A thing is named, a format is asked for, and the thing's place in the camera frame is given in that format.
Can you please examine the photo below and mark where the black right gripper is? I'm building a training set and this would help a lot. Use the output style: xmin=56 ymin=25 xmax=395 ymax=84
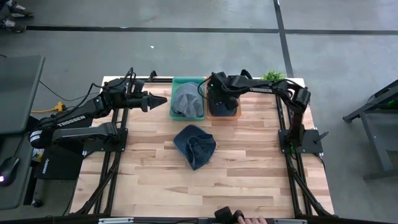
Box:
xmin=206 ymin=71 xmax=242 ymax=111

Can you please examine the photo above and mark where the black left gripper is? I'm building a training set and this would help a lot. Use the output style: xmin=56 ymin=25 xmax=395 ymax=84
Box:
xmin=102 ymin=77 xmax=168 ymax=113

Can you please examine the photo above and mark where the dark blue bucket hat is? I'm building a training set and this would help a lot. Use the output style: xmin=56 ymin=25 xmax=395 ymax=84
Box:
xmin=207 ymin=91 xmax=239 ymax=118

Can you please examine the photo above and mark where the grey bucket hat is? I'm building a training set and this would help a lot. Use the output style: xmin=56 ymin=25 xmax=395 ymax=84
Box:
xmin=170 ymin=82 xmax=205 ymax=118

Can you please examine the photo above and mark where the orange translucent plastic bin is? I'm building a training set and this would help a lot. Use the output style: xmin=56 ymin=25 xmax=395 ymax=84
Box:
xmin=205 ymin=77 xmax=242 ymax=121

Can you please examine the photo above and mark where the green translucent plastic bin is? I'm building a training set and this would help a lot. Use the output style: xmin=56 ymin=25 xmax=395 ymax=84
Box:
xmin=169 ymin=77 xmax=206 ymax=122

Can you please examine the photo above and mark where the small plant in white pot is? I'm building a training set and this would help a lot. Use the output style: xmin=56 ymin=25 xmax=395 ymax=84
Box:
xmin=262 ymin=70 xmax=286 ymax=82

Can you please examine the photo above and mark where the black clamp lever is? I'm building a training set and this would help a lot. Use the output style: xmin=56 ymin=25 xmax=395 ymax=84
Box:
xmin=313 ymin=131 xmax=330 ymax=144

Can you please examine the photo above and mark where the black handheld object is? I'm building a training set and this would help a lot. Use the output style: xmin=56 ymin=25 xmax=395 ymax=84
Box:
xmin=213 ymin=206 xmax=246 ymax=224

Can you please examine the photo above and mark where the black Trossen control box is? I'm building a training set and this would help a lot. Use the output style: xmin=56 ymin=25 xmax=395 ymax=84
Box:
xmin=33 ymin=141 xmax=85 ymax=180

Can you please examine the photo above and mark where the person's hand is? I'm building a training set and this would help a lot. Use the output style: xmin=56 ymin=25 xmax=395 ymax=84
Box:
xmin=238 ymin=216 xmax=269 ymax=224

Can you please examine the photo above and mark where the black front crossbar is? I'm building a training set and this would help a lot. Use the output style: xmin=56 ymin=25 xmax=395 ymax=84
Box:
xmin=0 ymin=213 xmax=398 ymax=224

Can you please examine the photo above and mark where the white and yellow packet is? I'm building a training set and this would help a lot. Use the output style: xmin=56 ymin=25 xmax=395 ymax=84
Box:
xmin=30 ymin=146 xmax=46 ymax=163

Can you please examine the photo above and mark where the dark grey desk panel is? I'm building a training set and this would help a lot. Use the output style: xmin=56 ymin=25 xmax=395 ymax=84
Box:
xmin=0 ymin=55 xmax=45 ymax=135

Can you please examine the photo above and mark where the grey side desk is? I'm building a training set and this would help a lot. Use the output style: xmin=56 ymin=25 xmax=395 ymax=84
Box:
xmin=0 ymin=130 xmax=39 ymax=211

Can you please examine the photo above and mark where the black computer mouse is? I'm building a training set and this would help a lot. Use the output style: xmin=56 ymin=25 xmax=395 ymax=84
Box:
xmin=0 ymin=156 xmax=21 ymax=187

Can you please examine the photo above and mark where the person's dark shoe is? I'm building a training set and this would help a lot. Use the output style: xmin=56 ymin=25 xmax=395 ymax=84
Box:
xmin=6 ymin=1 xmax=35 ymax=17
xmin=0 ymin=17 xmax=27 ymax=33

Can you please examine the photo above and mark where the black aluminium table frame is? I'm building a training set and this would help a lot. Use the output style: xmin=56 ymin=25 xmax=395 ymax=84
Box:
xmin=70 ymin=70 xmax=335 ymax=218

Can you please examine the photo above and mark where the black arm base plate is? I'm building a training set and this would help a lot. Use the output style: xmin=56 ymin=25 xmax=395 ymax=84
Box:
xmin=279 ymin=129 xmax=324 ymax=156
xmin=83 ymin=127 xmax=129 ymax=153

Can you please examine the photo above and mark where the black floor cable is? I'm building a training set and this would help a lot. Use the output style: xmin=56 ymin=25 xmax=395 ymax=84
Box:
xmin=39 ymin=80 xmax=100 ymax=103

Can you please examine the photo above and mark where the yellow extension cable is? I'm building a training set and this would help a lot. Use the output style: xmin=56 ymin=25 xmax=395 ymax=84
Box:
xmin=30 ymin=101 xmax=67 ymax=114

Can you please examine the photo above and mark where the silver crossbar bracket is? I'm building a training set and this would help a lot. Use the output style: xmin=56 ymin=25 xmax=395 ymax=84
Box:
xmin=272 ymin=218 xmax=308 ymax=224
xmin=98 ymin=217 xmax=134 ymax=224

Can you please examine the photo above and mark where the grey metal table frame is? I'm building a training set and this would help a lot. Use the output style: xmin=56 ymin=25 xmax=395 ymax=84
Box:
xmin=343 ymin=79 xmax=398 ymax=182

